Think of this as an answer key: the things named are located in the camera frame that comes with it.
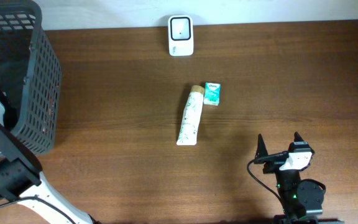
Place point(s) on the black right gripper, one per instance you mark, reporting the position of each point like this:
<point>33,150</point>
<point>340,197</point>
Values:
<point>274,158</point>

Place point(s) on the small green tissue pack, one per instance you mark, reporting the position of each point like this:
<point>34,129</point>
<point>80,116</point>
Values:
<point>212,94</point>

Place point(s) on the white floral cream tube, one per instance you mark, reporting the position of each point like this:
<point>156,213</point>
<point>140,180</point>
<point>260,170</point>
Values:
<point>191,117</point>

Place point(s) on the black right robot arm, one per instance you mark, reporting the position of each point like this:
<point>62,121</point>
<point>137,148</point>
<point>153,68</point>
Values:
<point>301,199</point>

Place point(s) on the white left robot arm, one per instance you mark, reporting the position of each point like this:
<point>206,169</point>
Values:
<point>22,179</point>

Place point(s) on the white barcode scanner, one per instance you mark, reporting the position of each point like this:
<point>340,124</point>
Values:
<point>180,36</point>

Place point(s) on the dark grey plastic basket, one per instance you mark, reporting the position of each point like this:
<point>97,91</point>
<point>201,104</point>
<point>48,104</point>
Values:
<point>30,75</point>

